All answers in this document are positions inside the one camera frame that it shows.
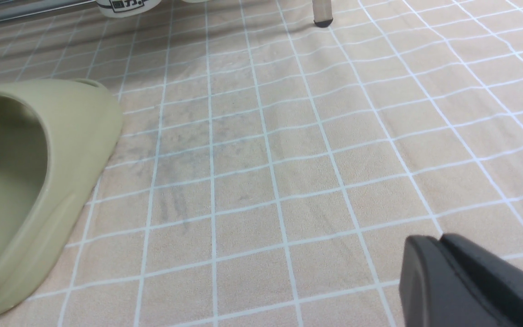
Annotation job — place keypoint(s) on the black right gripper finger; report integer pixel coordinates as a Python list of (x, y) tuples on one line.
[(453, 282)]

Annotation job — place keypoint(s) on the beige grid floor mat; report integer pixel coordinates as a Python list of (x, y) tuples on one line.
[(269, 170)]

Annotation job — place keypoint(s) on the right black canvas sneaker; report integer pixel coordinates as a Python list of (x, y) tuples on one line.
[(125, 8)]

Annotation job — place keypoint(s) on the right green foam slipper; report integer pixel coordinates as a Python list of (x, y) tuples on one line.
[(56, 138)]

